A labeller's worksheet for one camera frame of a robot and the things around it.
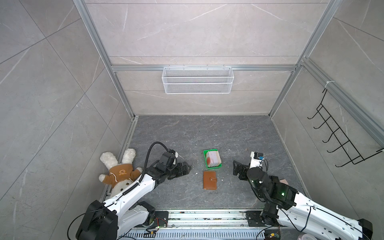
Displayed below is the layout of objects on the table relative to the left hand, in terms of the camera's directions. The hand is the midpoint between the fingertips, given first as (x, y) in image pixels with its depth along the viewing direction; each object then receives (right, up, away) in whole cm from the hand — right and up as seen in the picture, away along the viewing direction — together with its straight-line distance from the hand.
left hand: (186, 167), depth 83 cm
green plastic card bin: (+11, +6, +12) cm, 18 cm away
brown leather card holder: (+13, -9, +3) cm, 16 cm away
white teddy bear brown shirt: (-35, -4, -3) cm, 36 cm away
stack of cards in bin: (+16, +3, +8) cm, 18 cm away
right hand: (+28, +4, -7) cm, 29 cm away
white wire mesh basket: (+7, +55, +18) cm, 58 cm away
